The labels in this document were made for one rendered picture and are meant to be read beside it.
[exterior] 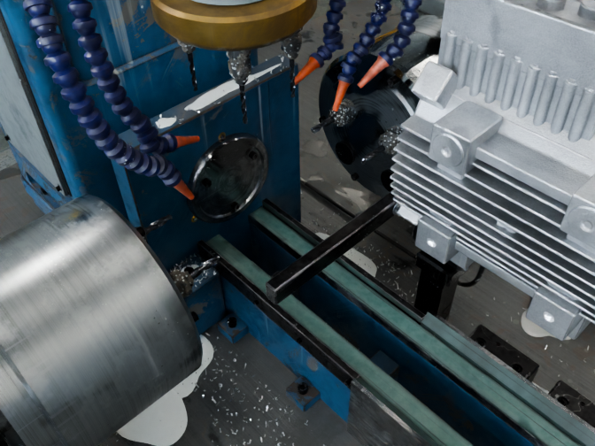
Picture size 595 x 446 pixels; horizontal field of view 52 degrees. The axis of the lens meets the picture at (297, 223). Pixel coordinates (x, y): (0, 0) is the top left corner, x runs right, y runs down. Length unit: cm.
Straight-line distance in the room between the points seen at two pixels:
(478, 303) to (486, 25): 69
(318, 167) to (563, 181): 89
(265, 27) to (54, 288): 33
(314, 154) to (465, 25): 88
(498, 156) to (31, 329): 44
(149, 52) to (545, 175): 63
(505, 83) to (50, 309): 45
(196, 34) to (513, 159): 35
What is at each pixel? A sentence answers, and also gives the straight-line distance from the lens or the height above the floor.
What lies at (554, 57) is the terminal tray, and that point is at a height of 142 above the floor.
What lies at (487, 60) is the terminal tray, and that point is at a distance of 44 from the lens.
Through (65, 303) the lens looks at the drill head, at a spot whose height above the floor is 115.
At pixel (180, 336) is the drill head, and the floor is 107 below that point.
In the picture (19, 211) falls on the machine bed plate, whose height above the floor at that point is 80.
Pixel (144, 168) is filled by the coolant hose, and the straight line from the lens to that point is 65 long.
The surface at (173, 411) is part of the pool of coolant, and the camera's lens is 94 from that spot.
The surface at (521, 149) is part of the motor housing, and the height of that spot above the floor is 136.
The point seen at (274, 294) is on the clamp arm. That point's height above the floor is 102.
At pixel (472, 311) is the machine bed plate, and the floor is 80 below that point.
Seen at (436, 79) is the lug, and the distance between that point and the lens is 45.
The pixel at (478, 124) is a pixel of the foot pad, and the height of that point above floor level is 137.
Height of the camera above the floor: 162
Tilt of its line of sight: 45 degrees down
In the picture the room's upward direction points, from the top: 1 degrees counter-clockwise
